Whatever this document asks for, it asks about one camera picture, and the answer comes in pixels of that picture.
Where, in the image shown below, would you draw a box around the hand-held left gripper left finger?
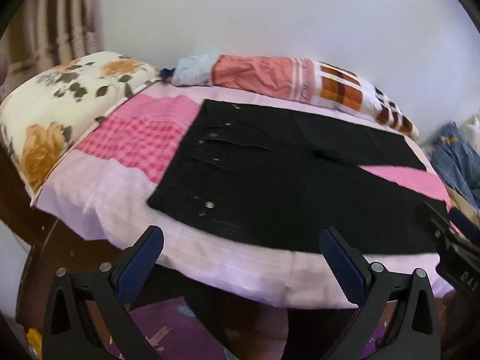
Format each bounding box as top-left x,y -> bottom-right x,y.
41,225 -> 166,360

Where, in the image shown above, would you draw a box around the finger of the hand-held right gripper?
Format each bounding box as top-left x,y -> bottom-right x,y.
448,208 -> 480,242
415,202 -> 452,235

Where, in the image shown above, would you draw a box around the blue clothes pile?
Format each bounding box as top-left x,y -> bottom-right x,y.
429,122 -> 480,211

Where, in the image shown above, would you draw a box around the black pants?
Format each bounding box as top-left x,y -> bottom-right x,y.
147,98 -> 451,256

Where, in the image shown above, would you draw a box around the light blue plastic packet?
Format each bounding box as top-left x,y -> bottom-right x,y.
161,55 -> 220,87

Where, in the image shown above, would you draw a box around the floral pillow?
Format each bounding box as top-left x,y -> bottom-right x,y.
0,50 -> 162,197

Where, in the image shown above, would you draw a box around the purple patterned cloth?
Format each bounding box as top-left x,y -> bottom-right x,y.
109,296 -> 233,360

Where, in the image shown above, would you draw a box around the wooden bed frame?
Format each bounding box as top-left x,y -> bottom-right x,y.
0,150 -> 124,346

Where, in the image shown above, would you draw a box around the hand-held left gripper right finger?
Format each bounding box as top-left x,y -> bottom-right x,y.
318,227 -> 441,360

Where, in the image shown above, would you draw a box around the striped brown curtain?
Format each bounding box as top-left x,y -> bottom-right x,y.
0,0 -> 109,94

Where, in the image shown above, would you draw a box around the small yellow object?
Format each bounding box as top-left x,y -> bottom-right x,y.
25,328 -> 43,350

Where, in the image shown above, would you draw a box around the pink checked bedsheet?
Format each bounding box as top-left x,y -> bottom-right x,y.
35,79 -> 456,310

